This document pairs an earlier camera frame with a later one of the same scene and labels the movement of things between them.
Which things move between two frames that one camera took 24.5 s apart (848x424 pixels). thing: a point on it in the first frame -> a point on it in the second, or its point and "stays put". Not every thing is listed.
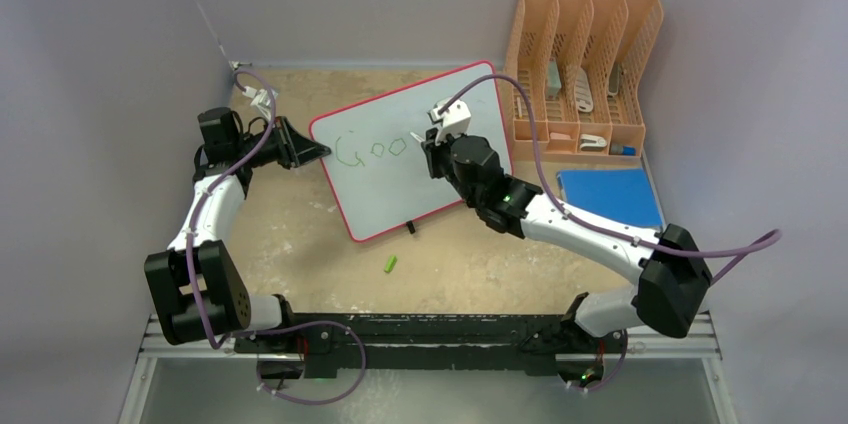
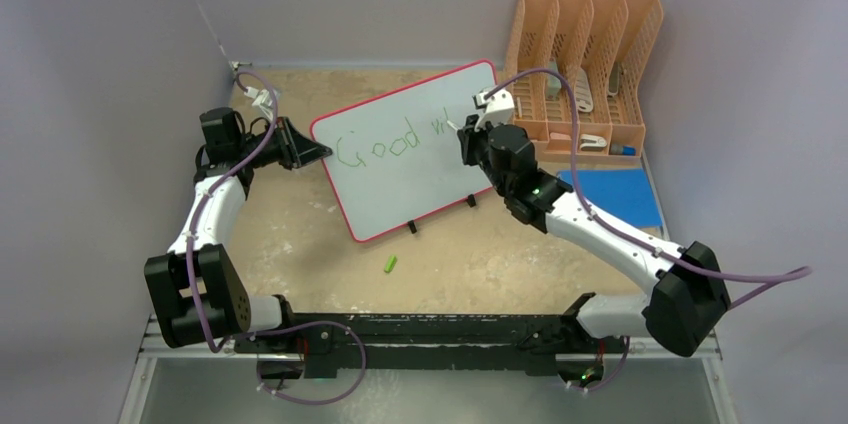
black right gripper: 435,150 -> 470,136
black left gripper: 293,149 stays put
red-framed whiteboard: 378,171 stays put
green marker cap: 390,264 stays put
